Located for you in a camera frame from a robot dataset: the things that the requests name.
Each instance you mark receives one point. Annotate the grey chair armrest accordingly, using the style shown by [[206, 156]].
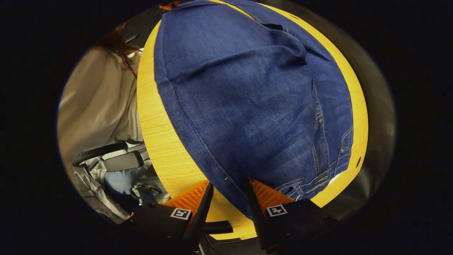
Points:
[[122, 161]]

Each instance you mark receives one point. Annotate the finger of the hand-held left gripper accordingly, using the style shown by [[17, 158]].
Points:
[[169, 5]]

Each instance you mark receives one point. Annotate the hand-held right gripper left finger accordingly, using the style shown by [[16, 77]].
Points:
[[203, 212]]

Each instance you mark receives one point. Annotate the light blue cloth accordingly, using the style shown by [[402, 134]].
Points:
[[120, 184]]

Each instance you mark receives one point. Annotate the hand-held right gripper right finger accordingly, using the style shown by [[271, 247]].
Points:
[[256, 216]]

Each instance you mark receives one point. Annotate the person's beige top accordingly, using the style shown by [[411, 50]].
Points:
[[99, 102]]

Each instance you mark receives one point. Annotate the person's long brown hair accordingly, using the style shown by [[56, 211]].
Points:
[[115, 40]]

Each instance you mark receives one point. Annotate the black mesh chair back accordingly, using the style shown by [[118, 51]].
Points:
[[95, 153]]

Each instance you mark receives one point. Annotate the blue denim jeans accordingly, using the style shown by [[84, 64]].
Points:
[[247, 106]]

